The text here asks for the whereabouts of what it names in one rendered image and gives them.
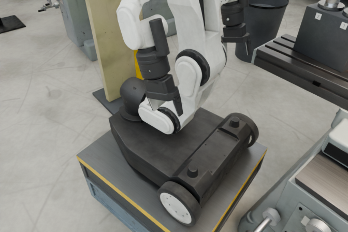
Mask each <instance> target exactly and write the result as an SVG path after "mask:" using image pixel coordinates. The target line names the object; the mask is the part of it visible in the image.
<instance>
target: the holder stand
mask: <svg viewBox="0 0 348 232"><path fill-rule="evenodd" d="M293 49H294V50H296V51H298V52H300V53H302V54H304V55H306V56H308V57H310V58H312V59H314V60H316V61H318V62H320V63H322V64H324V65H326V66H328V67H330V68H332V69H334V70H337V71H339V72H341V73H342V72H344V71H345V70H347V69H348V7H345V5H344V4H343V3H341V2H340V3H339V5H338V6H330V5H326V4H325V0H321V1H319V2H318V3H315V4H311V5H308V6H307V7H306V10H305V12H304V15H303V19H302V22H301V25H300V28H299V31H298V35H297V38H296V41H295V44H294V47H293Z"/></svg>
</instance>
